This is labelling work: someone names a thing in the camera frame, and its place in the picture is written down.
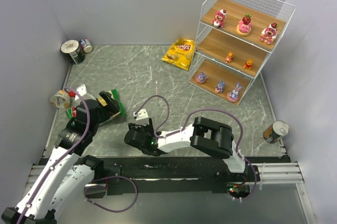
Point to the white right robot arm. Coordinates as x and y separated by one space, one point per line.
208 136

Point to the pink bear cream hat toy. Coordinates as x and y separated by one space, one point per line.
219 18

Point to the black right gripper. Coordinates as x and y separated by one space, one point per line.
132 135

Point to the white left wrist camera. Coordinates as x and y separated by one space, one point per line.
83 91

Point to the white wire wooden shelf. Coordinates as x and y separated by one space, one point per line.
213 44

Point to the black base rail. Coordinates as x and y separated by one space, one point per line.
125 175

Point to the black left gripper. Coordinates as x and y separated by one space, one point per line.
106 103

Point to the orange bear toy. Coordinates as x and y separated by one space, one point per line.
248 64
229 57

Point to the pink bear strawberry donut toy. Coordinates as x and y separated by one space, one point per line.
244 26

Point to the blue white tipped can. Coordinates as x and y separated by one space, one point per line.
85 45

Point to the purple bunny donut toy front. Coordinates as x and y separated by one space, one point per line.
201 78

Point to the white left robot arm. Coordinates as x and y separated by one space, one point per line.
51 191

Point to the silver top tin can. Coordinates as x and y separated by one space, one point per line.
276 131

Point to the yellow Lays chips bag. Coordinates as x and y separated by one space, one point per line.
180 53

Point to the green cassava chips bag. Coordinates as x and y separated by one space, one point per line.
114 92

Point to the pink bear cake toy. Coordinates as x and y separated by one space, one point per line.
269 34

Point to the black labelled can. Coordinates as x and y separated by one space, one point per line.
72 49

